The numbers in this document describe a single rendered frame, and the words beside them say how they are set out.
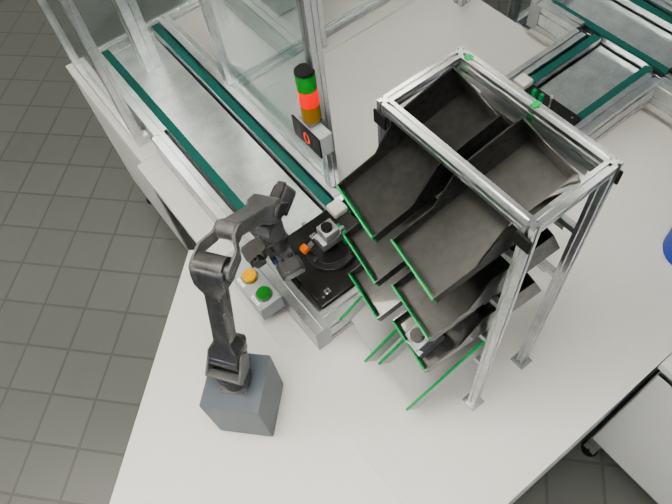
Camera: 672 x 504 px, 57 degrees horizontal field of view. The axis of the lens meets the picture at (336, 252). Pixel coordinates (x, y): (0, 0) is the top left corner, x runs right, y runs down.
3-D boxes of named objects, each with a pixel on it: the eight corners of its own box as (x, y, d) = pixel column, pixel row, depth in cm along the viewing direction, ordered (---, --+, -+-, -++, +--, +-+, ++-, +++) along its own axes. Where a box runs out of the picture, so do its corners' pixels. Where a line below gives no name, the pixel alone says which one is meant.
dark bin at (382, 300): (380, 321, 132) (366, 315, 126) (352, 276, 139) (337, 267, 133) (486, 241, 127) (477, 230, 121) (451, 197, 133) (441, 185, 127)
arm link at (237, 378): (241, 388, 135) (235, 378, 129) (204, 378, 137) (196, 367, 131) (252, 360, 138) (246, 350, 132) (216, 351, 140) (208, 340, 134)
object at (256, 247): (261, 228, 147) (235, 240, 146) (274, 249, 144) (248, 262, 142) (265, 241, 152) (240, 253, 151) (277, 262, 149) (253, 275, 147)
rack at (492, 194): (473, 411, 153) (534, 240, 85) (379, 310, 170) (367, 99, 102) (532, 361, 159) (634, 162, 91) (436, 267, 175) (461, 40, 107)
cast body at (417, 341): (423, 358, 127) (411, 353, 121) (410, 343, 129) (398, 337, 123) (453, 331, 125) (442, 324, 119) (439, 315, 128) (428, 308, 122)
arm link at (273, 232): (272, 235, 136) (285, 201, 140) (248, 229, 137) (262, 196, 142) (277, 250, 142) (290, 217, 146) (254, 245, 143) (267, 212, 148)
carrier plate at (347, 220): (322, 310, 161) (322, 306, 160) (271, 251, 172) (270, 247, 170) (392, 259, 168) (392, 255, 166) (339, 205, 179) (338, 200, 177)
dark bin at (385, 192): (376, 243, 105) (358, 229, 99) (341, 190, 112) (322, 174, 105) (511, 137, 100) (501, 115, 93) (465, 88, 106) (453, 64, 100)
